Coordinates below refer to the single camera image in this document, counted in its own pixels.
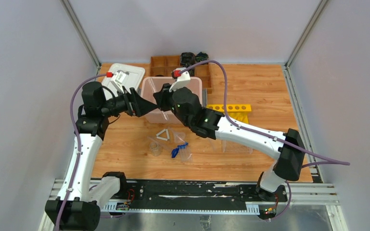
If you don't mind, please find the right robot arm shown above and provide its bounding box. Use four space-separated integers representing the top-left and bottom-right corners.
153 83 305 201

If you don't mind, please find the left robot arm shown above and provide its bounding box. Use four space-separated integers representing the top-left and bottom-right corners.
45 81 157 231

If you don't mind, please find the pink plastic storage bin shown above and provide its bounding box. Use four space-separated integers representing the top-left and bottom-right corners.
140 76 203 124

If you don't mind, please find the white plastic bin lid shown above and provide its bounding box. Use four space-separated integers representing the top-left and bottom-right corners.
101 63 146 96

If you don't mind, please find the white clay triangle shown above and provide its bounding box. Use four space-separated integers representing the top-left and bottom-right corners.
156 129 170 141

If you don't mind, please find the wooden compartment tray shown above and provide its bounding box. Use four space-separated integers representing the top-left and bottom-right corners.
149 55 213 93

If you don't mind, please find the clear plastic funnel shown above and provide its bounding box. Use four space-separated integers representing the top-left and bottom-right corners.
168 127 186 144

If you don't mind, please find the small glass beaker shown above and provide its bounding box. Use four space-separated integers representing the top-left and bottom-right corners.
149 142 161 156

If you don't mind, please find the blue test tube clamp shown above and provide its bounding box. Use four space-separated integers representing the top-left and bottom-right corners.
171 142 188 158

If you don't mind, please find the blue capped tube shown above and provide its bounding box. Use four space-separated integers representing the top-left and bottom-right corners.
178 142 192 162

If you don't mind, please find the yellow test tube rack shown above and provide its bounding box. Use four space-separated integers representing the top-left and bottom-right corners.
207 104 252 124

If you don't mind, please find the clear plastic bag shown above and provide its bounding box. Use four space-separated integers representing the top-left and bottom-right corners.
209 140 253 154

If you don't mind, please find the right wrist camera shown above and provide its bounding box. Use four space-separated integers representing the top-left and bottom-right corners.
169 67 191 92

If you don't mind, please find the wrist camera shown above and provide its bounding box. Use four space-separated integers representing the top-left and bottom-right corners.
110 70 129 93
169 67 191 92

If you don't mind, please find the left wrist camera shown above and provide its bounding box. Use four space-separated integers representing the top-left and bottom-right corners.
110 70 129 93

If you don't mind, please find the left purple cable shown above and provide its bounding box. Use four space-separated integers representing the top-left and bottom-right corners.
53 72 113 231

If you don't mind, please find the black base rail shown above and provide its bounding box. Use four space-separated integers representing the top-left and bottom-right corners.
49 178 341 215

